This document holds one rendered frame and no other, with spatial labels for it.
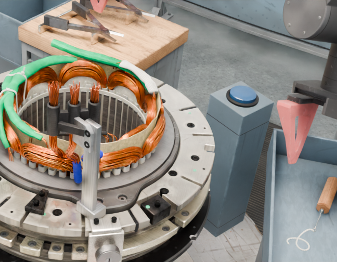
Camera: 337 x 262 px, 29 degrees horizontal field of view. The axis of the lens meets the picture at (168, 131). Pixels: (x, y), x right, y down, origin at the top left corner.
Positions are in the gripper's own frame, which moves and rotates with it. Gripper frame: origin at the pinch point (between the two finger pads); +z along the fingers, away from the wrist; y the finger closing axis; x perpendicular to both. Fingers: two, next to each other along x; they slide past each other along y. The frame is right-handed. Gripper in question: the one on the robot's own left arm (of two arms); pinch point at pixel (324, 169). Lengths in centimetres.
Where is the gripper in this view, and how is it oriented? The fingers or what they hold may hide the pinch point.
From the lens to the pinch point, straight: 77.0
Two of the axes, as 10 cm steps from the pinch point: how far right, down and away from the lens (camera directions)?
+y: 7.4, 3.1, -5.9
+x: 6.4, -0.7, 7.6
